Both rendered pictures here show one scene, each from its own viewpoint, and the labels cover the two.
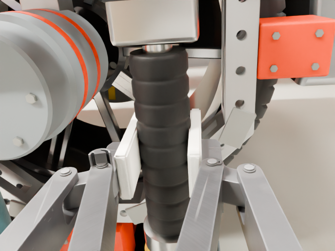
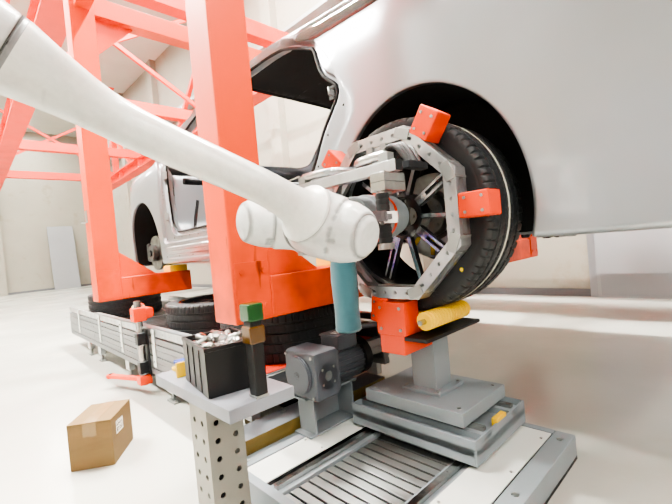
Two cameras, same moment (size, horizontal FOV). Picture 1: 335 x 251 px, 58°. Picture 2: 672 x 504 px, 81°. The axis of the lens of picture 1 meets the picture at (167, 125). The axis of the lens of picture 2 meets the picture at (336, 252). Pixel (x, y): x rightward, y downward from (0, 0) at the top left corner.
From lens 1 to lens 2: 90 cm
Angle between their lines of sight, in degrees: 45
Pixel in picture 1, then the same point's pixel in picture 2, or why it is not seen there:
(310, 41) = (478, 198)
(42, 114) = not seen: hidden behind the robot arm
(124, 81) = (420, 230)
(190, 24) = (383, 186)
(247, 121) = (456, 238)
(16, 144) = not seen: hidden behind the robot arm
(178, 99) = (382, 203)
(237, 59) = (450, 209)
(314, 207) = not seen: outside the picture
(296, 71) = (474, 213)
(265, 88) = (484, 229)
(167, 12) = (379, 184)
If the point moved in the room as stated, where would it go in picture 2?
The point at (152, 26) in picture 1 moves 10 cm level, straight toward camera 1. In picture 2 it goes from (377, 187) to (354, 185)
